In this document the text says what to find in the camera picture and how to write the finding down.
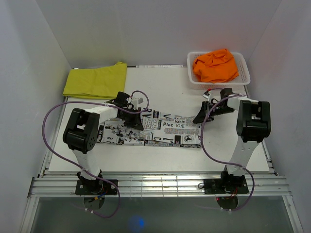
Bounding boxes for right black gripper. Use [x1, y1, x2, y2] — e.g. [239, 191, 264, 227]
[193, 100, 234, 123]

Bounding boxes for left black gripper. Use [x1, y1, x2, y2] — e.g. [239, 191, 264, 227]
[119, 108, 143, 131]

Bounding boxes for newspaper print trousers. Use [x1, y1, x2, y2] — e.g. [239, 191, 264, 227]
[96, 109, 201, 148]

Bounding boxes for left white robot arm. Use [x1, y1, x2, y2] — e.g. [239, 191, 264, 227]
[63, 92, 144, 194]

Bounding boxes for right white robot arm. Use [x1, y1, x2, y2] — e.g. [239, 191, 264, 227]
[193, 88, 271, 194]

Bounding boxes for folded yellow-green trousers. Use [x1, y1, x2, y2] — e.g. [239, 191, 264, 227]
[63, 62, 127, 100]

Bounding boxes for orange trousers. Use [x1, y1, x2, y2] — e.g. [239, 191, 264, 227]
[192, 49, 239, 83]

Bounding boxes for white plastic basket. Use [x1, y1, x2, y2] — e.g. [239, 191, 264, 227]
[187, 51, 251, 90]

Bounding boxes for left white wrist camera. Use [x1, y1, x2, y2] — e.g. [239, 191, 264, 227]
[130, 98, 143, 110]

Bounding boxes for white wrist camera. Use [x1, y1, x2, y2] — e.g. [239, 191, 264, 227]
[203, 89, 213, 103]
[130, 98, 143, 110]

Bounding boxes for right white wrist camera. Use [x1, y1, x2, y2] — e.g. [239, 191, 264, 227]
[203, 89, 213, 103]

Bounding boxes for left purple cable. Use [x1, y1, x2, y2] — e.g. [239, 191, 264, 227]
[42, 90, 149, 218]

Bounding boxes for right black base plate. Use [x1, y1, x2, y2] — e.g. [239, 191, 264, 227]
[197, 178, 249, 195]

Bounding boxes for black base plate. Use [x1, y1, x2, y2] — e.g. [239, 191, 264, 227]
[74, 180, 117, 196]
[197, 178, 249, 195]

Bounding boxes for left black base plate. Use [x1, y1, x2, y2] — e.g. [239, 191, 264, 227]
[74, 180, 117, 196]

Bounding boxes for aluminium rail frame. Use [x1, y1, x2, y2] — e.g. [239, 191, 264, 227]
[19, 87, 304, 233]

